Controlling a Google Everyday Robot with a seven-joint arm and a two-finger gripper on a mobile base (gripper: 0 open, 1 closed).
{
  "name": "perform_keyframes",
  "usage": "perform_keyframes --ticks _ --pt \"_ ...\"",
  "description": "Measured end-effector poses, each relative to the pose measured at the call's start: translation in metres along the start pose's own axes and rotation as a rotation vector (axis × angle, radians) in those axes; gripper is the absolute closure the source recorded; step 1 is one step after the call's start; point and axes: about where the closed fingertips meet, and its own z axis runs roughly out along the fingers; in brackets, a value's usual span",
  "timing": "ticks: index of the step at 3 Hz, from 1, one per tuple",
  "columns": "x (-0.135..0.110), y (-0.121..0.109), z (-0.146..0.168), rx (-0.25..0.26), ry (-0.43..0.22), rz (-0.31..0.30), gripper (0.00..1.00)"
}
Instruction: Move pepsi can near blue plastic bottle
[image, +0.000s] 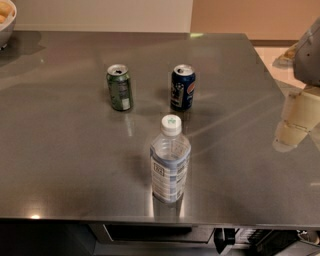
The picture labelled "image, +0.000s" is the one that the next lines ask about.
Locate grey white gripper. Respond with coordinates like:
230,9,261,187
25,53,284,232
273,18,320,152

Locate blue pepsi can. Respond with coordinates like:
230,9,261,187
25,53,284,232
170,64,196,111

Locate clear blue-label plastic bottle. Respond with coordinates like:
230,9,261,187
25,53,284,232
150,114,191,203

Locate green soda can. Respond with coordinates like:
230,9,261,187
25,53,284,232
106,64,133,111

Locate white bowl with fruit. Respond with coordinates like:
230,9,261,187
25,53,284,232
0,0,17,50

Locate drawer front with handle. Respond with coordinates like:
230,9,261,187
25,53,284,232
89,224,214,244

